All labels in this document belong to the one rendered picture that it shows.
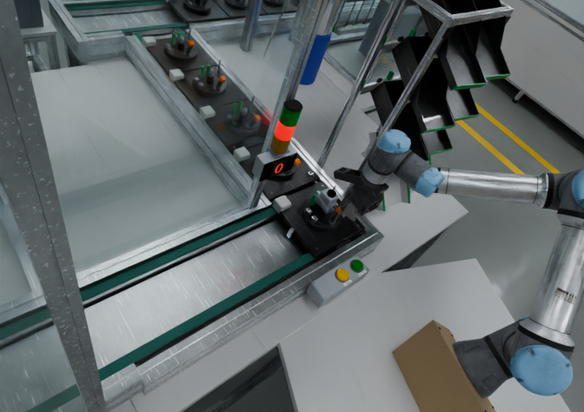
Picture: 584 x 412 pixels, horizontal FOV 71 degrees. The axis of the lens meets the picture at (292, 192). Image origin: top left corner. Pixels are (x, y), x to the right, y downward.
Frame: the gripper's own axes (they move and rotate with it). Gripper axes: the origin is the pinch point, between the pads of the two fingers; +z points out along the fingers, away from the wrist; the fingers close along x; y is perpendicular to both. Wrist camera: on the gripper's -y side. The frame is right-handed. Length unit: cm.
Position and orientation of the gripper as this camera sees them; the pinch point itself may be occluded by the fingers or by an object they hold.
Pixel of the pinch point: (343, 212)
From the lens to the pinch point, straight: 134.0
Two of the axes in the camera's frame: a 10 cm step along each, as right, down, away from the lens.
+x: 7.6, -3.3, 5.7
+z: -2.7, 6.3, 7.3
